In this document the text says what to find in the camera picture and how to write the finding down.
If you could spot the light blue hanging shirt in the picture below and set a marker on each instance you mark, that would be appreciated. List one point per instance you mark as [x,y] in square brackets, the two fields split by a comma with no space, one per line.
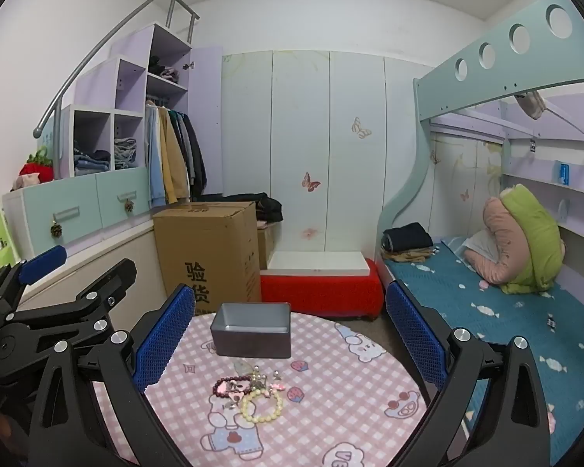
[154,155]

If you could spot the grey metal handrail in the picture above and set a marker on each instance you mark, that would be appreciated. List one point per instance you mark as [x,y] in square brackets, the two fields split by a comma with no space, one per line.
[102,44]

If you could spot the grey metal tin box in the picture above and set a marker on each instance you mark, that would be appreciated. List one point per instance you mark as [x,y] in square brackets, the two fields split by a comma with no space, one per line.
[251,335]

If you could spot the green quilt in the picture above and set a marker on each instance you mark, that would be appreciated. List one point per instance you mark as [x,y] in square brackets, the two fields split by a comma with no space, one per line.
[530,238]

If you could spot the pink butterfly sticker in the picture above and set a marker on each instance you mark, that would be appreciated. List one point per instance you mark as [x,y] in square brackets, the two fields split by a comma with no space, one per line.
[310,182]

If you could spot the pink plush toy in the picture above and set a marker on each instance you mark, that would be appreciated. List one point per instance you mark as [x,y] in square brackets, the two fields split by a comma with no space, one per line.
[27,181]

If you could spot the red upholstered bench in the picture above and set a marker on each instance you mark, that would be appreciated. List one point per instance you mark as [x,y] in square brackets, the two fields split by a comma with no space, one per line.
[321,294]

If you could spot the beige butterfly sticker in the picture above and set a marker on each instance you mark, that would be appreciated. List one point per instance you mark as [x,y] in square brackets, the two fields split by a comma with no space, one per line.
[361,127]

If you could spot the pink quilt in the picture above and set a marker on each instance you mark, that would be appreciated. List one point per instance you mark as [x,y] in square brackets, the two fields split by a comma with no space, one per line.
[499,243]

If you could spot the teal bunk bed frame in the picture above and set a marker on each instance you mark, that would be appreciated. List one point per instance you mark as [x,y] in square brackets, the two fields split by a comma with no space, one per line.
[467,78]

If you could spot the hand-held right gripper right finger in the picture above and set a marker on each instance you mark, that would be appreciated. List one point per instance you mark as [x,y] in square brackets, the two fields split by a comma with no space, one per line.
[416,335]

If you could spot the red strawberry plush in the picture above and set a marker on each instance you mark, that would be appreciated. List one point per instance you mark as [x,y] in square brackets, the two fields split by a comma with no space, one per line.
[35,168]

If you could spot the folded light jeans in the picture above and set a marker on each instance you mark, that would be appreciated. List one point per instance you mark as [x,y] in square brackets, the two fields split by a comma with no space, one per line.
[125,153]

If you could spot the clear hair clip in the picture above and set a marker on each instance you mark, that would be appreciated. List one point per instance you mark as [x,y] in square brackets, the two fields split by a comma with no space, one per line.
[243,366]

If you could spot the white board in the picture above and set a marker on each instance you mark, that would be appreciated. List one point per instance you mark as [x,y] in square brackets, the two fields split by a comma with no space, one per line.
[316,261]

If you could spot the folded dark clothes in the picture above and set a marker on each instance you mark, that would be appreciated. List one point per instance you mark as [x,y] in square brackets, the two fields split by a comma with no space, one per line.
[409,238]

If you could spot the white pillow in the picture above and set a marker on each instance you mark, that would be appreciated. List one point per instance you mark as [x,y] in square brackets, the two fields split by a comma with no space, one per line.
[484,248]

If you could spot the pile of black clothes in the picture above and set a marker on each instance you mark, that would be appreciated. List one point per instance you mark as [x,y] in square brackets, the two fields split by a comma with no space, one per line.
[267,206]

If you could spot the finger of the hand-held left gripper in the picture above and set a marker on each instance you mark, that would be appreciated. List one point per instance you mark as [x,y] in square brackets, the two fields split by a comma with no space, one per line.
[119,275]
[44,259]

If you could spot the silver charm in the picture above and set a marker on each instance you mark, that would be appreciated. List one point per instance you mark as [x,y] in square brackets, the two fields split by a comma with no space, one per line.
[231,401]

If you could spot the white panel wardrobe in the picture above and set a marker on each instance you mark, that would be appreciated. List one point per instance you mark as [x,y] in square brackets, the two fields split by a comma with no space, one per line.
[297,121]

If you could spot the pale pink flower sticker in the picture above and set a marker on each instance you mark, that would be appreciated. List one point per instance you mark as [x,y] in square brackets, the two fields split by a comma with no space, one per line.
[310,233]

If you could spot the pink bow hair clip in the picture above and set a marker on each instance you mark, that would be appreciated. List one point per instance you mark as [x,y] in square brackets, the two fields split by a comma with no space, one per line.
[276,387]

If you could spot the purple stair shelf cabinet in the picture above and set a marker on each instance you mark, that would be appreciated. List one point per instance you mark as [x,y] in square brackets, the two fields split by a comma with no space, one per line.
[87,199]

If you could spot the pine cone ornament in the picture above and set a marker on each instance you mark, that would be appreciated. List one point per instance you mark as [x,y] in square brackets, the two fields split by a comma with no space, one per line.
[129,206]
[56,230]

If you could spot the tan hanging jacket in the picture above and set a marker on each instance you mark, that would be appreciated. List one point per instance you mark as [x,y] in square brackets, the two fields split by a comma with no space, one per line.
[173,160]

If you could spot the small cardboard box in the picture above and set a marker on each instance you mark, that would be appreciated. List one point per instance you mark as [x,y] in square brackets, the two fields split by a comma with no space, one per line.
[265,248]

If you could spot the large cardboard box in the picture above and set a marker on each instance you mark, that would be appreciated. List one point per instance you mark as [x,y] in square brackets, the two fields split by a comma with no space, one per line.
[199,248]

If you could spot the blue printed bed sheet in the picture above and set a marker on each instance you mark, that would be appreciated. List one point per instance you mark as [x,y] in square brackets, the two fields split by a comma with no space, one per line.
[496,316]

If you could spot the dark hanging jackets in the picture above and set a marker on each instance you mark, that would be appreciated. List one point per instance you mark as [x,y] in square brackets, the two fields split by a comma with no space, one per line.
[194,155]

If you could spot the cream low cabinet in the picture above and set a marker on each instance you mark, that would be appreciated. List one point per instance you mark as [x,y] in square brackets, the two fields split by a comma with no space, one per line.
[102,258]

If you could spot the bundled clothes in cubby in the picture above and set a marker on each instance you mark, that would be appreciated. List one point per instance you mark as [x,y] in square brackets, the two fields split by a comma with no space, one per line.
[165,72]

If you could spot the folded dark jeans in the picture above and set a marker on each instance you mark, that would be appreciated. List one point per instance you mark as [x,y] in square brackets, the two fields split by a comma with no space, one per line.
[91,160]

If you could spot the small blue box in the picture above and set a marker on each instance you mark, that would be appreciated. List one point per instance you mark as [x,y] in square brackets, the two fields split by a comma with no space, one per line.
[562,172]

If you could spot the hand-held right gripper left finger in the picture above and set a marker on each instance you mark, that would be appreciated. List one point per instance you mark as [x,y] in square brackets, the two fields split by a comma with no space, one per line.
[165,338]

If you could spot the grey pink hanging cloth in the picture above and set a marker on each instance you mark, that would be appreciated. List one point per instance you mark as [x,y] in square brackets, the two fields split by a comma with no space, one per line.
[530,103]

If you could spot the folded tan clothes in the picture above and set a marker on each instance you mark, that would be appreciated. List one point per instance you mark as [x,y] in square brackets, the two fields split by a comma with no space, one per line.
[409,254]

